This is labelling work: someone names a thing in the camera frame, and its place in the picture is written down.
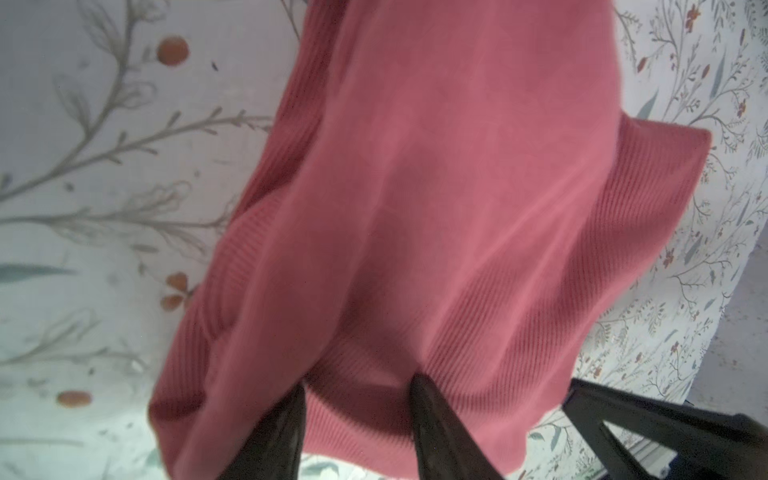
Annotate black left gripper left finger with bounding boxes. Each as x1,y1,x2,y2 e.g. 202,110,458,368
218,383,306,480

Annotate pink tank top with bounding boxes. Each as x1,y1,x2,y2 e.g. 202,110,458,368
149,1,711,479

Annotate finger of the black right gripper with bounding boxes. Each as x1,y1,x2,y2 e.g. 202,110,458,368
562,379,767,479

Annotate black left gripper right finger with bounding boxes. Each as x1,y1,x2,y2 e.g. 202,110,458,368
409,374,503,480

